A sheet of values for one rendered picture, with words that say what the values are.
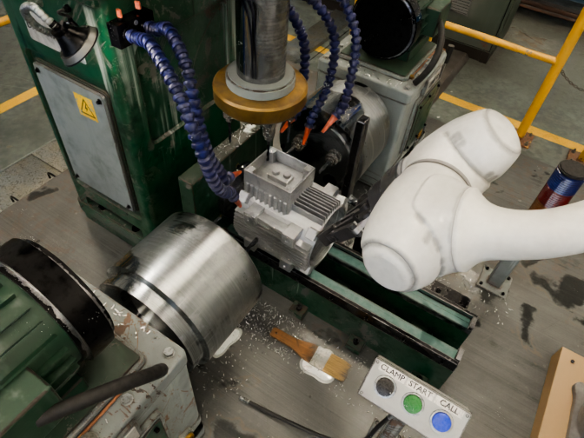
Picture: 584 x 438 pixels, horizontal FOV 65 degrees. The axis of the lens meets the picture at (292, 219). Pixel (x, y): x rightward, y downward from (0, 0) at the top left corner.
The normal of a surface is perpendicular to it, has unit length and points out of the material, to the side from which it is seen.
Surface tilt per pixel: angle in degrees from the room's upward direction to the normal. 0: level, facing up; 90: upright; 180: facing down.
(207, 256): 21
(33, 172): 0
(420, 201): 16
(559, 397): 2
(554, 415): 2
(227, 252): 32
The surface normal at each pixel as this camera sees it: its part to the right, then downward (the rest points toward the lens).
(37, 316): 0.60, -0.22
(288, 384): 0.07, -0.67
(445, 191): -0.17, -0.79
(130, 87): 0.84, 0.44
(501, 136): 0.41, -0.33
